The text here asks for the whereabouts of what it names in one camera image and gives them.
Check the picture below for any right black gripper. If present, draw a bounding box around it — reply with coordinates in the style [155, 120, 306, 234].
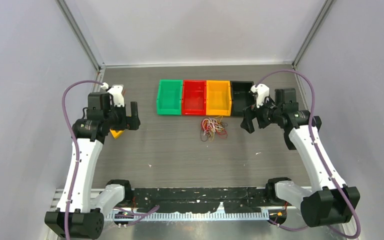
[240, 94, 282, 134]

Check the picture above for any coloured wire bundle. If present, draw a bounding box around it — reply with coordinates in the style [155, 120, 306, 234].
[199, 115, 229, 143]

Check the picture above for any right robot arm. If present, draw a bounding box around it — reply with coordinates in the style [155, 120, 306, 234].
[240, 84, 361, 227]

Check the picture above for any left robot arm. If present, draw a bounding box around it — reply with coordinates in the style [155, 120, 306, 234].
[44, 92, 141, 240]

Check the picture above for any yellow triangular plastic piece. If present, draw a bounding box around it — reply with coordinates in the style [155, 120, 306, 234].
[110, 129, 124, 139]

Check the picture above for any black plastic bin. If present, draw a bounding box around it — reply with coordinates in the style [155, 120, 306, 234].
[230, 81, 255, 117]

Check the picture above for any green plastic bin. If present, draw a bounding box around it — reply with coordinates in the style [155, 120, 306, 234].
[156, 79, 183, 115]

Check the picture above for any yellow plastic bin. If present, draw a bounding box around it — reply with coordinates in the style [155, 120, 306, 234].
[206, 80, 232, 116]

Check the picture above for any red plastic bin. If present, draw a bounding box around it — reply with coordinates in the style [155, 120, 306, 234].
[181, 79, 207, 116]

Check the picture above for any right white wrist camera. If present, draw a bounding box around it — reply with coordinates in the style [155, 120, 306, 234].
[250, 83, 270, 108]

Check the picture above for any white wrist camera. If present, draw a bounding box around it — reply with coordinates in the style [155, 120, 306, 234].
[100, 82, 125, 107]
[250, 83, 270, 108]

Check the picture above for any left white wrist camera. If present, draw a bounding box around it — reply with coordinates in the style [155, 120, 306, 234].
[100, 82, 125, 107]

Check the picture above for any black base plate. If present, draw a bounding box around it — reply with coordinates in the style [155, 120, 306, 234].
[133, 187, 286, 214]

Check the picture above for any slotted cable duct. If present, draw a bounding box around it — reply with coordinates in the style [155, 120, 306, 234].
[105, 211, 279, 222]

